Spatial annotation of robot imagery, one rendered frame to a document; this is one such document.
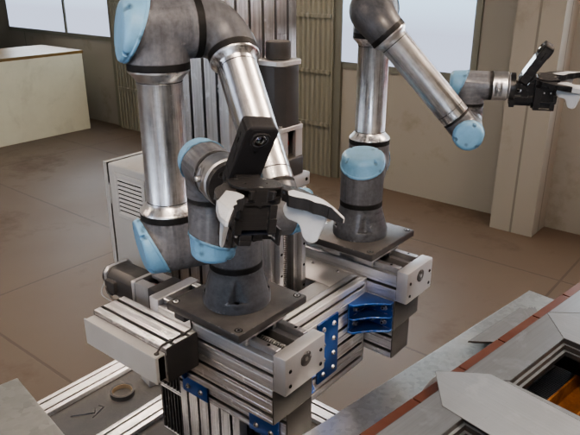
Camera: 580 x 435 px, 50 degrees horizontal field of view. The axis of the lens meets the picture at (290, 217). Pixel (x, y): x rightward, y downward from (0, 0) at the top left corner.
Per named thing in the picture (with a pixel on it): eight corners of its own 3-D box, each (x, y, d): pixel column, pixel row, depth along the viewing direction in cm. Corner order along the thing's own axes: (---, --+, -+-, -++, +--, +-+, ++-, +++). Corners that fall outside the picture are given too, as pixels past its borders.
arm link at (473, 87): (447, 97, 174) (450, 66, 171) (488, 99, 172) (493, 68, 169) (447, 104, 167) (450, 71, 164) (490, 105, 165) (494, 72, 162)
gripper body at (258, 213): (284, 247, 83) (250, 217, 94) (292, 185, 81) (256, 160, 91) (230, 250, 80) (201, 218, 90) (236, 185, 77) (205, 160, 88)
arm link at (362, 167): (336, 204, 169) (337, 155, 164) (343, 188, 181) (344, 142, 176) (381, 208, 166) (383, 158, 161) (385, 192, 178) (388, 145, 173)
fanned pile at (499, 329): (570, 321, 200) (571, 311, 199) (504, 371, 175) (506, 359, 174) (532, 307, 208) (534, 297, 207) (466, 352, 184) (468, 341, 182)
